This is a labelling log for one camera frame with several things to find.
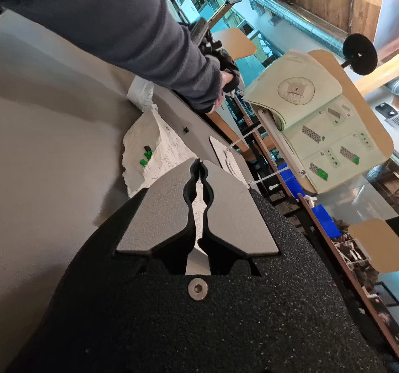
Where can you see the person's left hand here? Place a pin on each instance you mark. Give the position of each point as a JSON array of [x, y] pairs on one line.
[[225, 77]]

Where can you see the silver ventilation duct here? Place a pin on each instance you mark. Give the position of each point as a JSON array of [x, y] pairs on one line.
[[290, 18]]

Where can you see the wooden table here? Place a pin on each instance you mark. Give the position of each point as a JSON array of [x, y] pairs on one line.
[[219, 127]]

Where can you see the blue storage bin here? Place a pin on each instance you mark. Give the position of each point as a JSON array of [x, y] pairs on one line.
[[325, 220], [291, 183]]

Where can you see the person's left forearm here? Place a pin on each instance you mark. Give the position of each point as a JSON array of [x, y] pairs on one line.
[[109, 30]]

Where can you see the brick instruction booklet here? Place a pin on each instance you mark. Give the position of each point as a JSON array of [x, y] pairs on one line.
[[299, 99]]

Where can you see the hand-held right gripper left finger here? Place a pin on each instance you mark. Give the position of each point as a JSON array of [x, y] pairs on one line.
[[162, 214]]

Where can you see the white paper bag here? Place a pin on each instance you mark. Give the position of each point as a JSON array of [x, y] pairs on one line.
[[168, 148]]

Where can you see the black round disc stand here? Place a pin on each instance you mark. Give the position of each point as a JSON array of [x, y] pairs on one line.
[[360, 53]]

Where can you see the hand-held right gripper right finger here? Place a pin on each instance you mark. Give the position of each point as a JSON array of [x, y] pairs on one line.
[[237, 220]]

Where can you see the white book stand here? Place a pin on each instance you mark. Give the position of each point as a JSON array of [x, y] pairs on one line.
[[229, 161]]

